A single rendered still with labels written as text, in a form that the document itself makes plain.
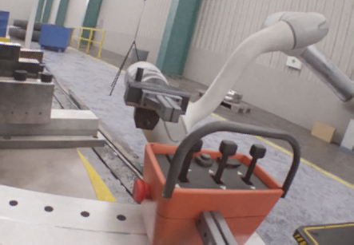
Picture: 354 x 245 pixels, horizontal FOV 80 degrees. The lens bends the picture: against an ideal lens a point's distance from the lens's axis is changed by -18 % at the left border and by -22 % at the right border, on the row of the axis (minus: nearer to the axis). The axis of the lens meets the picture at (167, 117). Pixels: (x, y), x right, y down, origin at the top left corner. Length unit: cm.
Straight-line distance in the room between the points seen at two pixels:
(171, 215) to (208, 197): 5
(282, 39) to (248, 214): 56
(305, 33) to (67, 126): 126
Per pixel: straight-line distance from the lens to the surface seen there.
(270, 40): 78
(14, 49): 137
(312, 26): 86
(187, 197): 31
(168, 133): 73
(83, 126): 153
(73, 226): 40
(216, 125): 28
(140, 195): 36
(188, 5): 966
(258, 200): 37
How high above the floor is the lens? 96
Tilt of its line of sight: 15 degrees down
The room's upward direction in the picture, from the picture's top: 14 degrees clockwise
